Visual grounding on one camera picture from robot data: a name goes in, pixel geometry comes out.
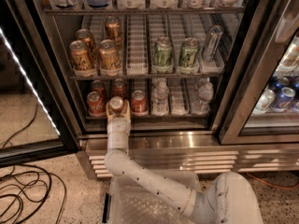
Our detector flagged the red coke can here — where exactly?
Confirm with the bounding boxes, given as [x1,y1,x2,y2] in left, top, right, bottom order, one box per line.
[112,79,127,98]
[108,96,125,116]
[131,90,147,113]
[91,80,106,96]
[87,91,106,116]

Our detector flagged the gold can back left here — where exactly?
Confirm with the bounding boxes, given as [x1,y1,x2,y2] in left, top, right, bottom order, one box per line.
[76,29,97,64]

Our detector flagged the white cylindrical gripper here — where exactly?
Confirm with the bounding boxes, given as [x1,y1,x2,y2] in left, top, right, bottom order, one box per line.
[106,100,131,151]

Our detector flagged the silver can behind door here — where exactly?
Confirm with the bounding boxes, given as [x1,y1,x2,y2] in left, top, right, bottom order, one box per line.
[252,89,275,115]

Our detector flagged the orange cable on floor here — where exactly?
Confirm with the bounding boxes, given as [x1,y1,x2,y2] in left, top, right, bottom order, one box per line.
[244,171,299,190]

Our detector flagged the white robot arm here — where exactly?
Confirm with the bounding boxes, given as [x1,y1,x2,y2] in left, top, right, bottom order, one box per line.
[105,96,263,224]

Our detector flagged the gold can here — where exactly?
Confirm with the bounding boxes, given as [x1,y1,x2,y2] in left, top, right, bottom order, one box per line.
[69,40,94,71]
[105,16,122,47]
[99,39,121,71]
[76,29,97,64]

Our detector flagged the closed right fridge door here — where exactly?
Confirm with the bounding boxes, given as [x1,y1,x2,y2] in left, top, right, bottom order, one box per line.
[212,0,299,146]

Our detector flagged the green can left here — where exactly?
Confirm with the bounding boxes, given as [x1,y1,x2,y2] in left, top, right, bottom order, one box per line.
[154,36,173,67]

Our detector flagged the clear water bottle right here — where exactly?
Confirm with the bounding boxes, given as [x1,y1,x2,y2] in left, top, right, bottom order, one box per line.
[194,77,214,115]

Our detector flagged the open glass fridge door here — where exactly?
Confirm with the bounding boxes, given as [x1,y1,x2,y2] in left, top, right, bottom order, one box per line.
[0,0,81,167]

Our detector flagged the black cables on floor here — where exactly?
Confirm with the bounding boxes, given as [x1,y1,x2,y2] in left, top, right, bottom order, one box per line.
[0,103,68,224]

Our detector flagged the gold can front left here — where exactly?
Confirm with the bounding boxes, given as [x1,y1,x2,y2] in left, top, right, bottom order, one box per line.
[69,40,94,71]

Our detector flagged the stainless steel fridge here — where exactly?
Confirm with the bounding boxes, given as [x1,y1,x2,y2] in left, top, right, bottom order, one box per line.
[6,0,299,180]

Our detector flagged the clear water bottle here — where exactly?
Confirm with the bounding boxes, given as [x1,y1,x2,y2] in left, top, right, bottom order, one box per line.
[151,79,169,116]
[194,77,214,115]

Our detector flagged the slim silver can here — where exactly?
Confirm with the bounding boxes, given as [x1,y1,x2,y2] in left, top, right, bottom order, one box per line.
[202,25,223,61]

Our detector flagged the clear plastic bin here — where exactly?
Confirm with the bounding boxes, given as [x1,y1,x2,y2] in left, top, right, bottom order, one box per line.
[105,176,195,224]

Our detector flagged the clear water bottle left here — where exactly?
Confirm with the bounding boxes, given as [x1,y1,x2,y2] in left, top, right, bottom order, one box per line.
[151,79,169,116]

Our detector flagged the gold can front right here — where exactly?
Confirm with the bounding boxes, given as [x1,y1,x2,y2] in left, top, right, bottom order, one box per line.
[99,39,121,71]

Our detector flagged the blue can behind door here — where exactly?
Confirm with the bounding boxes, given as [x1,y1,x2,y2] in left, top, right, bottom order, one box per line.
[271,87,295,112]

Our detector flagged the green can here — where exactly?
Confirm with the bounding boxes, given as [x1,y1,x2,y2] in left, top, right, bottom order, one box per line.
[178,37,199,68]
[154,36,173,67]

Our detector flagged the green can right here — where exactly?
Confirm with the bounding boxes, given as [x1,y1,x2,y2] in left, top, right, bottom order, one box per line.
[178,37,199,68]

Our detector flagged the gold can back right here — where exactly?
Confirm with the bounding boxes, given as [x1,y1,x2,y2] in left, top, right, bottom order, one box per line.
[105,16,122,47]

